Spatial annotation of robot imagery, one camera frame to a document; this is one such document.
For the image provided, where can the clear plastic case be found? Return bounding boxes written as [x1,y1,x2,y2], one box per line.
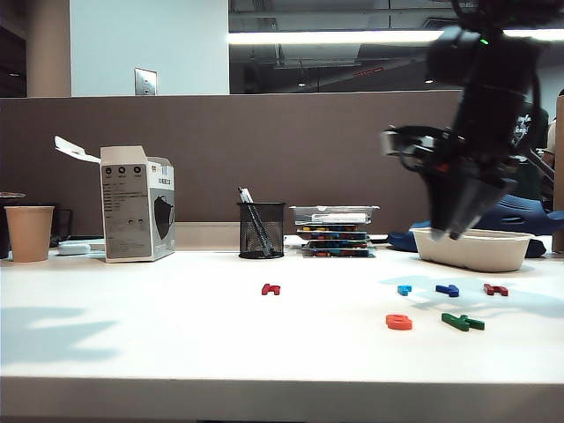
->
[288,204,381,226]

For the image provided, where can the clear pen with black cap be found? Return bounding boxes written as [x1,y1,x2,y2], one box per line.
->
[238,187,275,257]

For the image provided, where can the brown desk partition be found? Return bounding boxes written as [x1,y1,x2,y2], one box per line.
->
[0,90,468,230]

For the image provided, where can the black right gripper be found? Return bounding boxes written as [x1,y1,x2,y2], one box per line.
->
[418,127,521,241]

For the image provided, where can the orange letter o magnet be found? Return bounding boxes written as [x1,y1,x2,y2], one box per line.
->
[385,313,415,330]

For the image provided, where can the white ceiling light strip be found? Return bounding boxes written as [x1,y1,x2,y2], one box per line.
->
[226,28,564,45]

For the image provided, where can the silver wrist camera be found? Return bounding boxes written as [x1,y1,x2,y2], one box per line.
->
[381,125,446,169]

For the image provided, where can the green letter k magnet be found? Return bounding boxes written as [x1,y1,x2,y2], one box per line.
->
[441,311,486,333]

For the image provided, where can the dark glass tumbler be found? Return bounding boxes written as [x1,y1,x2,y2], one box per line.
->
[48,209,74,249]

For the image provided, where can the grey white mask box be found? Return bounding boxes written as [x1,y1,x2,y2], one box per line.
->
[53,135,176,264]

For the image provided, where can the beige pulp tray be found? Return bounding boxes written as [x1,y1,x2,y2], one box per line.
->
[409,226,535,273]

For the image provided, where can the black mesh pen holder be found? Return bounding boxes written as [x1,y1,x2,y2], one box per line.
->
[237,201,286,260]

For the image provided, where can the metal wall plate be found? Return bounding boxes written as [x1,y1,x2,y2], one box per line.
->
[133,67,159,97]

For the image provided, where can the grey angled metal bar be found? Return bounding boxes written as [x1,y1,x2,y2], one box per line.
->
[526,149,554,182]

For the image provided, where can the brown paper cup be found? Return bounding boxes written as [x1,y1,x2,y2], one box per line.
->
[3,205,56,263]

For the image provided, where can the white earbuds case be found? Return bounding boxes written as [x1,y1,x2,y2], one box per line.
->
[56,242,93,257]

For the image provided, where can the teal puzzle card box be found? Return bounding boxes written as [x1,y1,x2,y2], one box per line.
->
[302,249,376,259]
[301,232,372,241]
[301,240,375,250]
[295,223,370,234]

